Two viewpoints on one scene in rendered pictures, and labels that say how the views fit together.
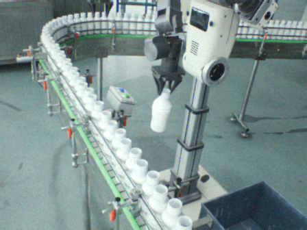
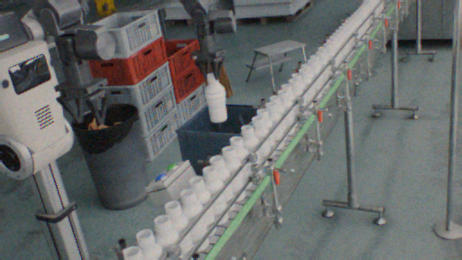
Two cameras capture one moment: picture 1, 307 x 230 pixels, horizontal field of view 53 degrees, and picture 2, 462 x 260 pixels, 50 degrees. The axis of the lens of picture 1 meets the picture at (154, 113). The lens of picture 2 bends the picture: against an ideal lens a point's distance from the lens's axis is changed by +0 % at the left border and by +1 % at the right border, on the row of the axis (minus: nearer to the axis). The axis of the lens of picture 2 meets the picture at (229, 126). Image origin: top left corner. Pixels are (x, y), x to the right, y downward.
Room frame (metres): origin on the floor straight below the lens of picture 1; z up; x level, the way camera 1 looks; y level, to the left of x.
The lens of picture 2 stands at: (1.72, 1.39, 1.80)
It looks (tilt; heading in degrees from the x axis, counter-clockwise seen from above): 24 degrees down; 241
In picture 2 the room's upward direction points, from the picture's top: 9 degrees counter-clockwise
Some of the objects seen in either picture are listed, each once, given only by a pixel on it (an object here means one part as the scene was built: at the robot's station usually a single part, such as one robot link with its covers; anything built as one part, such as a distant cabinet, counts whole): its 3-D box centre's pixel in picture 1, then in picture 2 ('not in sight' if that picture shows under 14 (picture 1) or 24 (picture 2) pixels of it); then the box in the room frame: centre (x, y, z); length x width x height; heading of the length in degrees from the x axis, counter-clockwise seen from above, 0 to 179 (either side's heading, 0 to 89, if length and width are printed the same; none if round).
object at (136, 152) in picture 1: (134, 170); (277, 118); (0.78, 0.05, 1.08); 0.06 x 0.06 x 0.17
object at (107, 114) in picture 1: (106, 131); (250, 151); (0.99, 0.18, 1.08); 0.06 x 0.06 x 0.17
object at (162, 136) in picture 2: not in sight; (145, 134); (0.42, -2.45, 0.11); 0.61 x 0.41 x 0.22; 37
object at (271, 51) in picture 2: not in sight; (275, 63); (-1.27, -2.79, 0.21); 0.61 x 0.47 x 0.41; 85
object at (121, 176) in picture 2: not in sight; (115, 158); (0.91, -1.76, 0.32); 0.45 x 0.45 x 0.64
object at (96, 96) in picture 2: (96, 7); (92, 105); (1.47, 0.32, 1.44); 0.07 x 0.07 x 0.09; 32
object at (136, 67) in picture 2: not in sight; (128, 60); (0.42, -2.46, 0.78); 0.61 x 0.41 x 0.22; 38
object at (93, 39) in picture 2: not in sight; (81, 32); (1.45, 0.34, 1.60); 0.12 x 0.09 x 0.12; 122
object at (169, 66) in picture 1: (169, 64); (207, 45); (0.97, -0.03, 1.39); 0.10 x 0.07 x 0.07; 119
